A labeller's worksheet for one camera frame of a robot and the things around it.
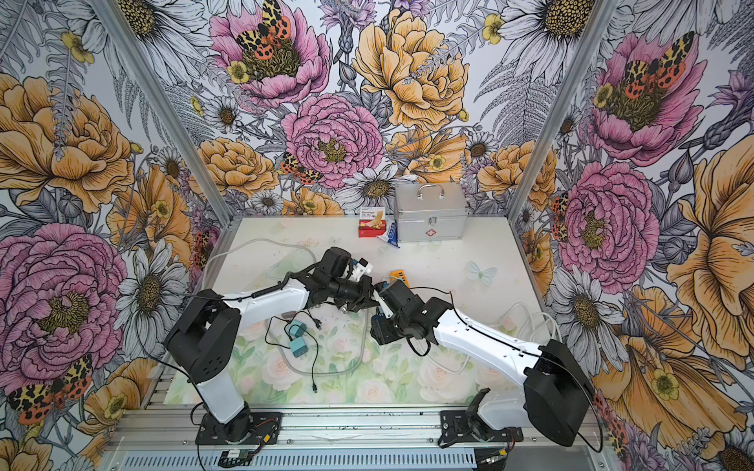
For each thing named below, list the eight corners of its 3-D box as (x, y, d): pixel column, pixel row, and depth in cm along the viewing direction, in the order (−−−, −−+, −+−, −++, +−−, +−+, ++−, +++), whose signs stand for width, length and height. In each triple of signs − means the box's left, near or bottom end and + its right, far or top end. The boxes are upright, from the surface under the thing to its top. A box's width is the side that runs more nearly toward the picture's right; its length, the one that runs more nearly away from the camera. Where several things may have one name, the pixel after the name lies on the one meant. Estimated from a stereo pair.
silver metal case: (396, 242, 116) (397, 211, 104) (395, 212, 128) (396, 180, 115) (464, 243, 116) (473, 211, 104) (457, 212, 128) (465, 180, 115)
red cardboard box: (357, 237, 116) (357, 233, 114) (360, 211, 125) (359, 206, 123) (385, 238, 116) (385, 233, 114) (385, 211, 125) (385, 206, 123)
